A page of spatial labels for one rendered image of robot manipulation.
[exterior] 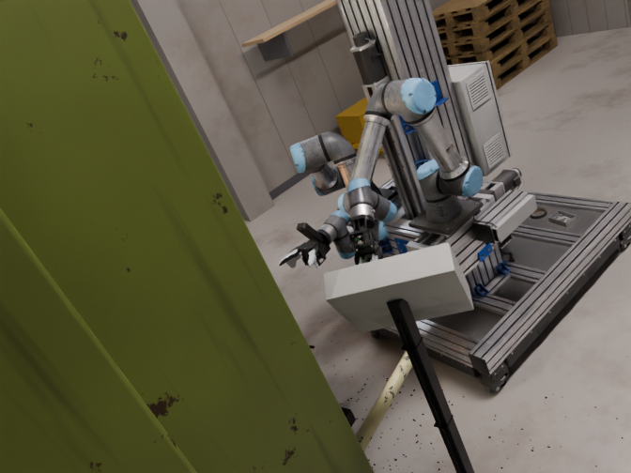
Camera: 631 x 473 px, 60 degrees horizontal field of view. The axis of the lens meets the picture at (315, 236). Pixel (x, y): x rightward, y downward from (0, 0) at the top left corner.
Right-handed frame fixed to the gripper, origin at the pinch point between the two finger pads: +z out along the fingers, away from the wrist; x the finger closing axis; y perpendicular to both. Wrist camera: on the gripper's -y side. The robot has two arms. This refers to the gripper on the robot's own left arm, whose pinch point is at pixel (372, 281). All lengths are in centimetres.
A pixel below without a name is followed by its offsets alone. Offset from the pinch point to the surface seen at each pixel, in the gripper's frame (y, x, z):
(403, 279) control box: 22.4, 14.3, 12.5
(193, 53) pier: -113, -161, -303
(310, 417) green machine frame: 13.2, -16.7, 40.0
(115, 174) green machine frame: 85, -21, 10
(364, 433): -23.4, -14.5, 38.3
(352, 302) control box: 17.2, -1.2, 13.4
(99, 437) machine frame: 76, -26, 53
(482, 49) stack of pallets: -272, 66, -358
